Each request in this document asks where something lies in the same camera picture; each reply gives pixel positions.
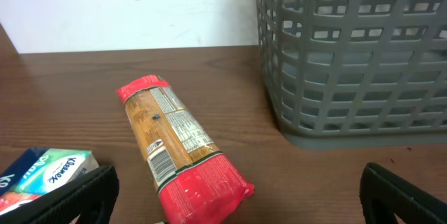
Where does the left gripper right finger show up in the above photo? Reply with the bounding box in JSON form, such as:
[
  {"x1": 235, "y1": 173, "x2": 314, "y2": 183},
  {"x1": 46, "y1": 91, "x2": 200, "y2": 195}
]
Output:
[{"x1": 360, "y1": 163, "x2": 446, "y2": 224}]

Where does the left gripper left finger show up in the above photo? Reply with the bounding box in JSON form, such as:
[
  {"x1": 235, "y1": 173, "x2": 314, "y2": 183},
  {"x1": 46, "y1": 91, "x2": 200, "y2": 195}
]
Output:
[{"x1": 1, "y1": 165, "x2": 119, "y2": 224}]

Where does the grey plastic lattice basket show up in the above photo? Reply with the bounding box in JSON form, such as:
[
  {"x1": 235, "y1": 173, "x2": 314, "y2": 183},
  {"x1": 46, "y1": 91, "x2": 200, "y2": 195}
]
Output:
[{"x1": 256, "y1": 0, "x2": 446, "y2": 149}]

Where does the Kleenex tissue multipack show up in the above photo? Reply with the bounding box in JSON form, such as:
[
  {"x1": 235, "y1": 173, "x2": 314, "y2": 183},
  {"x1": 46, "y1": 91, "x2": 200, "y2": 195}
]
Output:
[{"x1": 1, "y1": 147, "x2": 98, "y2": 215}]

